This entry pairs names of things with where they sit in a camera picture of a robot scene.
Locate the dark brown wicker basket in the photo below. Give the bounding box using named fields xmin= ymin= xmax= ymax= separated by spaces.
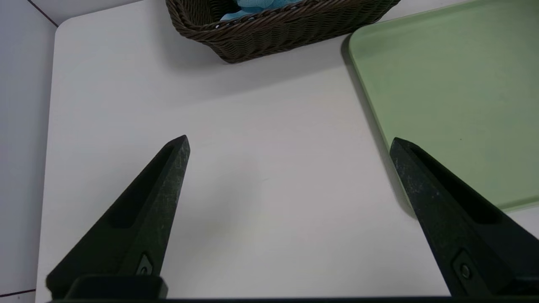
xmin=165 ymin=0 xmax=401 ymax=64

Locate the light green plastic tray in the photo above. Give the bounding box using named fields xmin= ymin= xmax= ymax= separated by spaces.
xmin=348 ymin=0 xmax=539 ymax=213

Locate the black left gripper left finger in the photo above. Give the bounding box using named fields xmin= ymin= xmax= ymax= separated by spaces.
xmin=45 ymin=135 xmax=191 ymax=297

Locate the light blue bath loofah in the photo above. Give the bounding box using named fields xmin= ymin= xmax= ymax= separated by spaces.
xmin=219 ymin=0 xmax=304 ymax=21

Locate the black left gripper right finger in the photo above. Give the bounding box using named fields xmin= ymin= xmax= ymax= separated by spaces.
xmin=389 ymin=137 xmax=539 ymax=297

